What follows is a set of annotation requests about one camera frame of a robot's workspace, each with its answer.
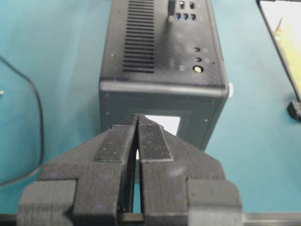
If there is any black mini PC box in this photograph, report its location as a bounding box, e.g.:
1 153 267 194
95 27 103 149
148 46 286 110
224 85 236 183
99 0 230 150

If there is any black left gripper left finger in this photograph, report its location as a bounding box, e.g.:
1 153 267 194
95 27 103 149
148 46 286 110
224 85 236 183
17 115 138 226

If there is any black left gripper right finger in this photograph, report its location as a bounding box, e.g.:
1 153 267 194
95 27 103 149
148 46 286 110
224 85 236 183
137 115 242 226

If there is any black USB cable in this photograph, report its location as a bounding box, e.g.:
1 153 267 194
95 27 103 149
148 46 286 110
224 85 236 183
0 55 45 188

